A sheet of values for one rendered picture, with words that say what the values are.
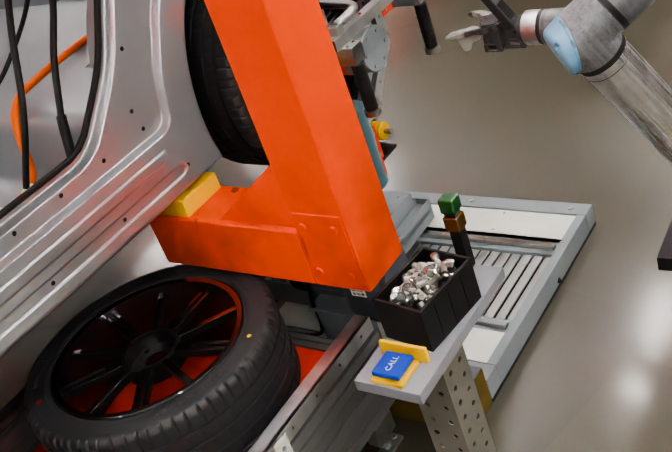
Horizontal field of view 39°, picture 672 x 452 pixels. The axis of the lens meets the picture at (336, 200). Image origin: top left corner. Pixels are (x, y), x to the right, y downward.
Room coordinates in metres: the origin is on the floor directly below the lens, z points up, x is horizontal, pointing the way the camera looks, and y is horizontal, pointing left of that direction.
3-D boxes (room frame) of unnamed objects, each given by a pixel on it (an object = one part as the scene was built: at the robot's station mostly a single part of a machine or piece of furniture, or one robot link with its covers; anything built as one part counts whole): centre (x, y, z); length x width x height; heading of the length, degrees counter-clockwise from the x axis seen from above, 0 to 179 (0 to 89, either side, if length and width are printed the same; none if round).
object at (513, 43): (2.30, -0.57, 0.80); 0.12 x 0.08 x 0.09; 47
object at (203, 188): (2.25, 0.37, 0.70); 0.14 x 0.14 x 0.05; 47
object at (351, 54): (2.23, -0.15, 0.93); 0.09 x 0.05 x 0.05; 47
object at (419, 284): (1.71, -0.12, 0.51); 0.20 x 0.14 x 0.13; 129
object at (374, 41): (2.44, -0.17, 0.85); 0.21 x 0.14 x 0.14; 47
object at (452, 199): (1.85, -0.24, 0.64); 0.04 x 0.04 x 0.04; 47
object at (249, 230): (2.13, 0.25, 0.69); 0.52 x 0.17 x 0.35; 47
